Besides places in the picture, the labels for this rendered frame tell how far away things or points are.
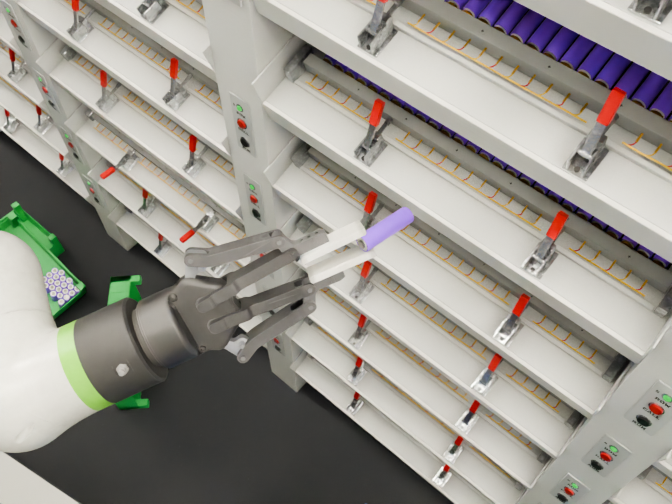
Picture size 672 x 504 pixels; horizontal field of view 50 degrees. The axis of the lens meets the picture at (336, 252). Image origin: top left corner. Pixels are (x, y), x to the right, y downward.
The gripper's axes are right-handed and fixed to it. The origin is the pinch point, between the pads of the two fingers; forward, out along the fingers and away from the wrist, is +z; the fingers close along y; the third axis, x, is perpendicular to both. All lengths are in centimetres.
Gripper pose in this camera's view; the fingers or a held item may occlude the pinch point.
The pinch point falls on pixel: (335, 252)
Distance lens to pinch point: 72.9
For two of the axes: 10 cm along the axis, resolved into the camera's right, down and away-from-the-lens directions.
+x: 1.5, 3.3, -9.3
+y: 3.9, 8.5, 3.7
